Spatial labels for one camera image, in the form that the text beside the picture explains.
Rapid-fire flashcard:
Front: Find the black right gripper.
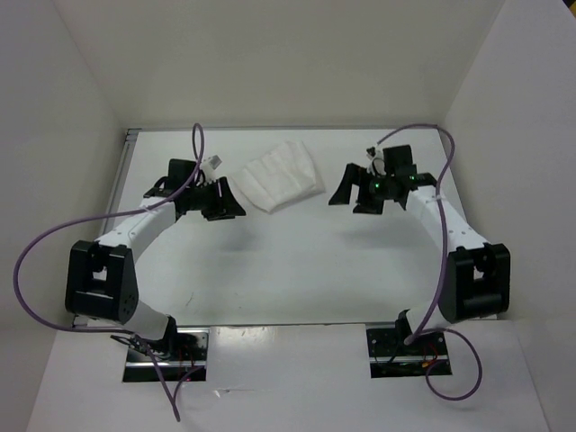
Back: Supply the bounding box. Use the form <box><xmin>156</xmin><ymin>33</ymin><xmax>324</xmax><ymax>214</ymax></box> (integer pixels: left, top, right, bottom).
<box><xmin>328</xmin><ymin>162</ymin><xmax>394</xmax><ymax>214</ymax></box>

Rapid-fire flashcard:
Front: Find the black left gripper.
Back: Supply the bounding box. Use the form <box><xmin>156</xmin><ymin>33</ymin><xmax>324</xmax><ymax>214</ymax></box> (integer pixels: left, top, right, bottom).
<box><xmin>185</xmin><ymin>176</ymin><xmax>247</xmax><ymax>221</ymax></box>

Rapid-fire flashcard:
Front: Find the white pleated skirt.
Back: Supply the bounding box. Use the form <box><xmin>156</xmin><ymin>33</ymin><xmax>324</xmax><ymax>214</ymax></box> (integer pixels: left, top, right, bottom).
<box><xmin>231</xmin><ymin>141</ymin><xmax>325</xmax><ymax>213</ymax></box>

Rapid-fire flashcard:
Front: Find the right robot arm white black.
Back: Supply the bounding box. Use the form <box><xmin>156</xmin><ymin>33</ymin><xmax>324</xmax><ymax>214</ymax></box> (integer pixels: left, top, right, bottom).
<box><xmin>328</xmin><ymin>145</ymin><xmax>511</xmax><ymax>354</ymax></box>

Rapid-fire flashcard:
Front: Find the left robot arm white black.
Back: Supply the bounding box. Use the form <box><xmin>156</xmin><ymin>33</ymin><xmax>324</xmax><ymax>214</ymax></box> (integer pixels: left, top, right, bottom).
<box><xmin>65</xmin><ymin>158</ymin><xmax>246</xmax><ymax>360</ymax></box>

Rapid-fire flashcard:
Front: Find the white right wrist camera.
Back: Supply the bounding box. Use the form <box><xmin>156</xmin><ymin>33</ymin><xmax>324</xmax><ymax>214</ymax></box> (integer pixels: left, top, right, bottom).
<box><xmin>366</xmin><ymin>146</ymin><xmax>385</xmax><ymax>176</ymax></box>

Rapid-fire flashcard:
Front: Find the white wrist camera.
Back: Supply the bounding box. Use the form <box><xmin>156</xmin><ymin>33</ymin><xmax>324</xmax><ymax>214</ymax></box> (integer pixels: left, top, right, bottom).
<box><xmin>366</xmin><ymin>146</ymin><xmax>385</xmax><ymax>176</ymax></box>
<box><xmin>201</xmin><ymin>155</ymin><xmax>222</xmax><ymax>175</ymax></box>

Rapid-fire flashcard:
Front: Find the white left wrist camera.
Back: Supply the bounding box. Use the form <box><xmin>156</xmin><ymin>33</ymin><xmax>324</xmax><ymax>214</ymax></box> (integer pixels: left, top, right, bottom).
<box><xmin>201</xmin><ymin>155</ymin><xmax>222</xmax><ymax>175</ymax></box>

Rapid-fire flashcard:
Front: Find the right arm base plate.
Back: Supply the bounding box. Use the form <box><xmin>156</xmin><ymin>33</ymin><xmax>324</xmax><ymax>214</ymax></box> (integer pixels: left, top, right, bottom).
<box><xmin>365</xmin><ymin>323</ymin><xmax>452</xmax><ymax>379</ymax></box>

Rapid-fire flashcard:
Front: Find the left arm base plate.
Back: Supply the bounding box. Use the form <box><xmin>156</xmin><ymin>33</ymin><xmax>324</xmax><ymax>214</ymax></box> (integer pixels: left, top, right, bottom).
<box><xmin>121</xmin><ymin>327</ymin><xmax>210</xmax><ymax>383</ymax></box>

